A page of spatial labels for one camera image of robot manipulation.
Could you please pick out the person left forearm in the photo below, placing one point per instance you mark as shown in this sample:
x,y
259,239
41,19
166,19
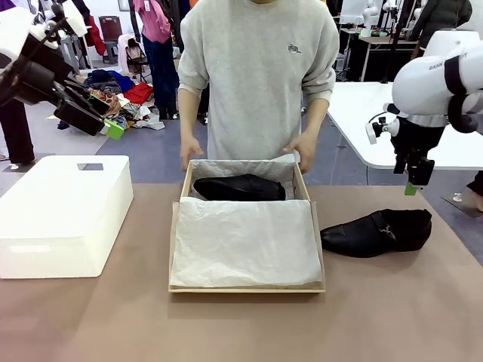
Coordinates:
x,y
315,117

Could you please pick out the person left hand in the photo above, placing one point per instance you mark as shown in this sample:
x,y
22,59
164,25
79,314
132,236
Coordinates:
x,y
303,152

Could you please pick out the person right forearm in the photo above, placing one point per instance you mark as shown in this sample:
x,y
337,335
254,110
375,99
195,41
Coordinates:
x,y
188,113

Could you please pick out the mannequin in pink top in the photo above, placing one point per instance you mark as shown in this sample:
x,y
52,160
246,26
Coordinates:
x,y
158,56

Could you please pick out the white tissue paper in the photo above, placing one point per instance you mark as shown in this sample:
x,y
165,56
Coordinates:
x,y
245,241

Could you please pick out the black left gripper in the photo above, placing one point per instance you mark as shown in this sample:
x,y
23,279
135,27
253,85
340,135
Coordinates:
x,y
37,83

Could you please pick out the person torso grey sweatshirt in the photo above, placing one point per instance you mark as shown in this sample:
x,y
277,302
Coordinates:
x,y
256,75

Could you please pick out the red hanging garment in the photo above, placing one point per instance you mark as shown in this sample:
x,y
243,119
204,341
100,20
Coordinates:
x,y
96,41

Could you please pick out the colourful clothes pile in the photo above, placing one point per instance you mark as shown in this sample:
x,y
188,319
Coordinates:
x,y
128,94

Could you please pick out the grey mannequin base plate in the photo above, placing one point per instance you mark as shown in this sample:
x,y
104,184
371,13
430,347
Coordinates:
x,y
464,207

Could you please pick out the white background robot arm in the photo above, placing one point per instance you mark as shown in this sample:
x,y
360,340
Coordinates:
x,y
370,13

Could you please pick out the white table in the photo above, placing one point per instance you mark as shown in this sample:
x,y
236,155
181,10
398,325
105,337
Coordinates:
x,y
358,113

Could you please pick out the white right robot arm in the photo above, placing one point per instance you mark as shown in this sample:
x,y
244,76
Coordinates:
x,y
419,83

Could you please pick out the person right hand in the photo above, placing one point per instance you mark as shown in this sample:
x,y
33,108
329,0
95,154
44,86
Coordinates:
x,y
190,151

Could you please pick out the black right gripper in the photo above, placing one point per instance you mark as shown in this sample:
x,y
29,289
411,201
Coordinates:
x,y
417,139

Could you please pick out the black hanging garment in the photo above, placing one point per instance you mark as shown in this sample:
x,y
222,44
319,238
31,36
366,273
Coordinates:
x,y
175,19

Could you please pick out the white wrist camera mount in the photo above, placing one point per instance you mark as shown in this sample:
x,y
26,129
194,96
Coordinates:
x,y
64,19
377,128

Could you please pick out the grey desk with white legs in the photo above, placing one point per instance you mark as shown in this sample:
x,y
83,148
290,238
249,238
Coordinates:
x,y
81,53

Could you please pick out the figure in dark puffer jacket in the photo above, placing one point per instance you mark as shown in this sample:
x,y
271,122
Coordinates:
x,y
441,15

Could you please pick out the brown cardboard shoe box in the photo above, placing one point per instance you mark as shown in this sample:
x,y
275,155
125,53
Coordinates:
x,y
307,188

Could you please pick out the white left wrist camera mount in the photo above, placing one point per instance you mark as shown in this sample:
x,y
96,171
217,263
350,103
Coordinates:
x,y
64,19

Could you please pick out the white plastic storage box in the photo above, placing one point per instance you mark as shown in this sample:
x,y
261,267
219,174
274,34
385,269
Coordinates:
x,y
56,211

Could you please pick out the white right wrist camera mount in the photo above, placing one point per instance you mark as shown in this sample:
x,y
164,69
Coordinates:
x,y
377,128

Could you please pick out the black leather shoe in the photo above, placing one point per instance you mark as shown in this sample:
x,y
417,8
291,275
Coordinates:
x,y
370,234
241,188

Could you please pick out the dark brown chair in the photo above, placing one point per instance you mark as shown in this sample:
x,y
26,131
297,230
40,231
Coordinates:
x,y
110,28

